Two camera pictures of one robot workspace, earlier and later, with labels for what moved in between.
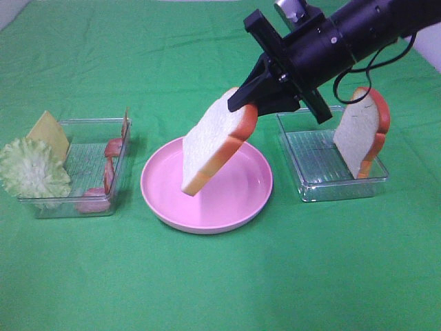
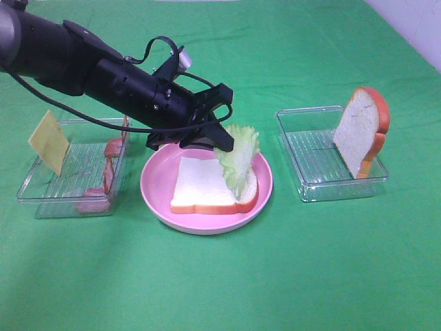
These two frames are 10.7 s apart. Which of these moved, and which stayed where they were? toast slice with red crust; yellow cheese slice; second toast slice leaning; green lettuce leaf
Moved: green lettuce leaf; toast slice with red crust
Stayed: yellow cheese slice; second toast slice leaning
